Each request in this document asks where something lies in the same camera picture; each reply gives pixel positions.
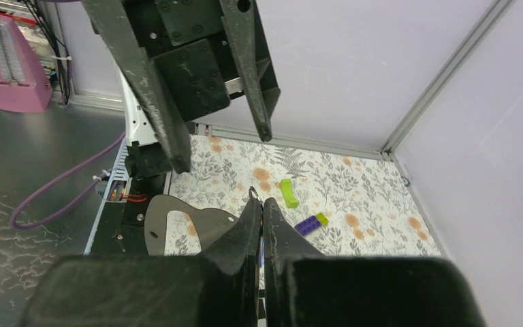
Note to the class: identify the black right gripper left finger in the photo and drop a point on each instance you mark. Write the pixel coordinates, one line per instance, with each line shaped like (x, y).
(219, 286)

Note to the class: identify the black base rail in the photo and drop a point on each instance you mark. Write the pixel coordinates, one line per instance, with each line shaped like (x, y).
(112, 216)

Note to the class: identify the floral table cloth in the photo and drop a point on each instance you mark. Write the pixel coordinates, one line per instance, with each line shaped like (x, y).
(369, 208)

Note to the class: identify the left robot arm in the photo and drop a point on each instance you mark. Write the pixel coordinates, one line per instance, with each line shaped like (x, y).
(142, 144)

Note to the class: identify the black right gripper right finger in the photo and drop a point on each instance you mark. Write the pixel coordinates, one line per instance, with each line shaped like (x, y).
(307, 288)

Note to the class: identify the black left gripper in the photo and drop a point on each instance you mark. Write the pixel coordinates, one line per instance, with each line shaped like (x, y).
(194, 58)

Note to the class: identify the purple green toy brick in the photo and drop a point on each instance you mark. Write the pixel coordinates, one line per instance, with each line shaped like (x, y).
(311, 224)

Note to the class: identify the pink metronome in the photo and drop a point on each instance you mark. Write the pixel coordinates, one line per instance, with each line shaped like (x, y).
(24, 84)

